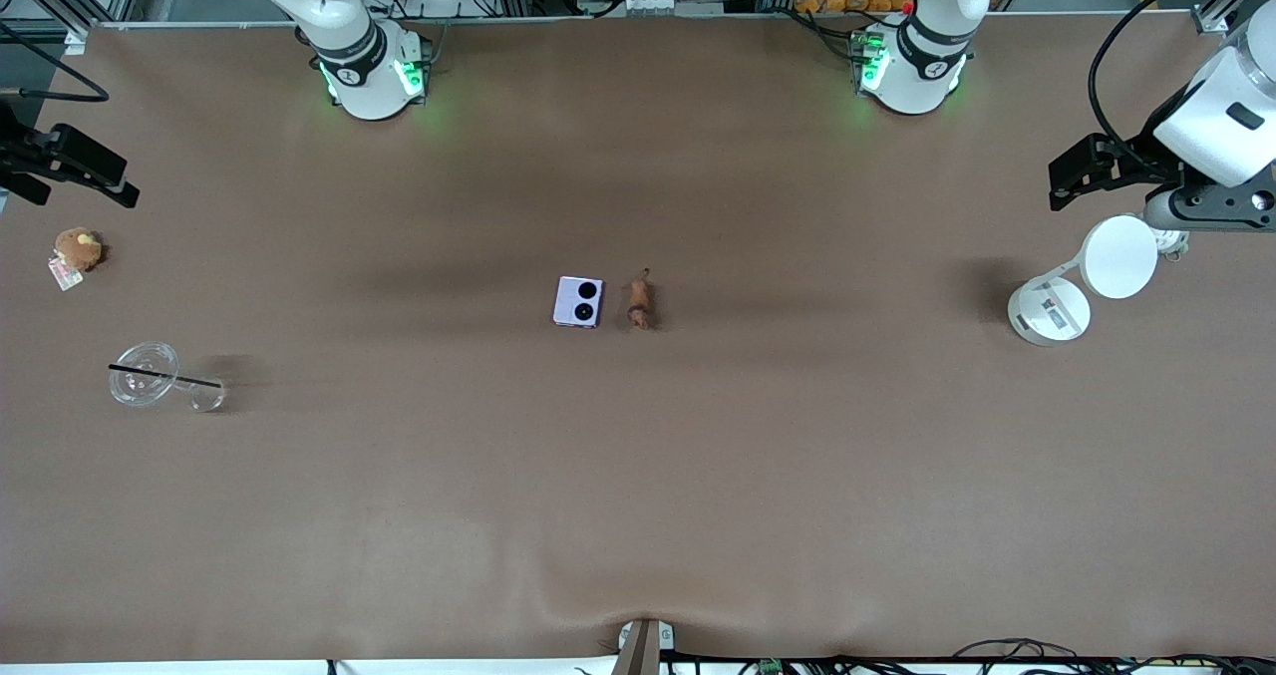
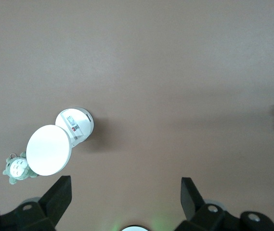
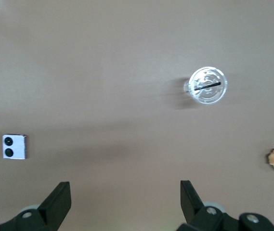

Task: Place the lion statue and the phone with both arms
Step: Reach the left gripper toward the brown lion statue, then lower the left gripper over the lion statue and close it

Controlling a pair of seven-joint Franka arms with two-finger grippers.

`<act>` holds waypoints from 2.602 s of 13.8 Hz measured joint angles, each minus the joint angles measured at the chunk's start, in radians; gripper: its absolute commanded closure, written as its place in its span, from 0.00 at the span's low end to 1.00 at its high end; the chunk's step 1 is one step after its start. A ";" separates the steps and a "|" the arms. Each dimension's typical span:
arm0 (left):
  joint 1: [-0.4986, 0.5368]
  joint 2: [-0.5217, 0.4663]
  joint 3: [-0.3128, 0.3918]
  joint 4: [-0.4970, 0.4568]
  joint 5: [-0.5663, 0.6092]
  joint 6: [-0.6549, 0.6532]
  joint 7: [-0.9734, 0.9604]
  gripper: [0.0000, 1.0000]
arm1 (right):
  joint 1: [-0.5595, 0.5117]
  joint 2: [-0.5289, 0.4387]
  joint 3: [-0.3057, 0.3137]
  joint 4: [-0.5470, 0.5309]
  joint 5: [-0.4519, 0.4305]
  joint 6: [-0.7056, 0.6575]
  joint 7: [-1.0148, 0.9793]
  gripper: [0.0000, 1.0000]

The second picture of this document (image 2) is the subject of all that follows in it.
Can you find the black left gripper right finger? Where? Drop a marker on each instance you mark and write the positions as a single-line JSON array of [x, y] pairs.
[[189, 199]]

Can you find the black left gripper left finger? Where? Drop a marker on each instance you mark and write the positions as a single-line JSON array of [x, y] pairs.
[[57, 199]]

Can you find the white round desk lamp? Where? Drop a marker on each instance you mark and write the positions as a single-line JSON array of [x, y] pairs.
[[47, 151]]

